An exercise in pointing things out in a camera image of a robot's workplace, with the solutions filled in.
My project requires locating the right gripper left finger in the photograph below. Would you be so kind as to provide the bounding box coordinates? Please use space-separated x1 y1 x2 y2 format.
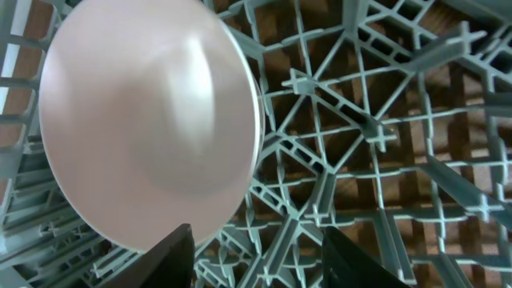
103 223 195 288

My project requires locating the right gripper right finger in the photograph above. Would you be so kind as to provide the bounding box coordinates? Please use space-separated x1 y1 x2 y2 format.
322 226 408 288

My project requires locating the grey dishwasher rack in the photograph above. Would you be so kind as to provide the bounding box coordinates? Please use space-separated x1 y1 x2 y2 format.
1 1 511 287

